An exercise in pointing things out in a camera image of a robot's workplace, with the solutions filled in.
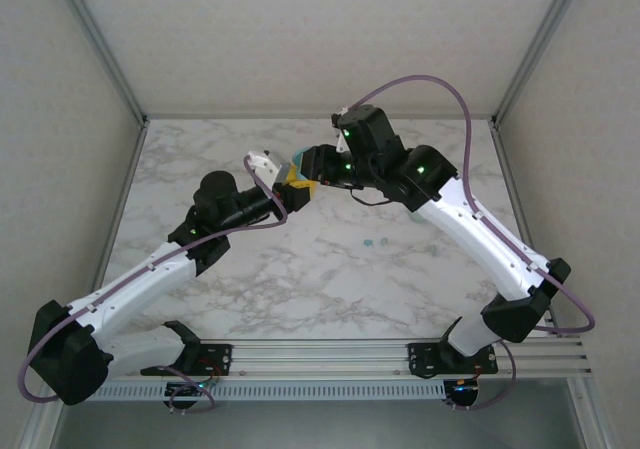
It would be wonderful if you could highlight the pale oval earbud charging case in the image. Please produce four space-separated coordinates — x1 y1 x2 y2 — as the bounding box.
290 148 310 180

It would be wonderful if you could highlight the thin black right gripper cable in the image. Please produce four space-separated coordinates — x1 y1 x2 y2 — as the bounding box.
349 183 396 210

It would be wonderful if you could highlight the long purple right arm cable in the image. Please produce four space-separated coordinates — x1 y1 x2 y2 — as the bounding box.
355 73 597 335

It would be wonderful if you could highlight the long purple arm cable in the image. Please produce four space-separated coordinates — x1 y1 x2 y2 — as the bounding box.
18 154 290 404
355 73 597 335

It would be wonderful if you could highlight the aluminium frame bar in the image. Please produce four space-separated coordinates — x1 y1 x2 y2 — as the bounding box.
143 112 496 122
488 121 616 449
14 121 150 449

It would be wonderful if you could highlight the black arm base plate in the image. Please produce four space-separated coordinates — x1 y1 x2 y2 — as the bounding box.
407 341 500 376
139 342 234 378

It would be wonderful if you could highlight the aluminium mounting rail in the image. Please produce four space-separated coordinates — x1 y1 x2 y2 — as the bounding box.
107 337 594 383

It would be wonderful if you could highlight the aluminium frame post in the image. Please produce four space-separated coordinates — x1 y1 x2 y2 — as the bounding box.
490 0 594 126
47 0 149 125

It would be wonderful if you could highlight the grey slotted cable duct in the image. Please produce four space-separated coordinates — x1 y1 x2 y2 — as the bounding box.
89 379 448 403

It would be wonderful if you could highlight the short purple cable loop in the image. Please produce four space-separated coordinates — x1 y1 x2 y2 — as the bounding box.
162 363 217 415
439 341 519 413

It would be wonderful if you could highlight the long purple left arm cable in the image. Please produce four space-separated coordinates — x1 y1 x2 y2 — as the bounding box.
18 154 290 404

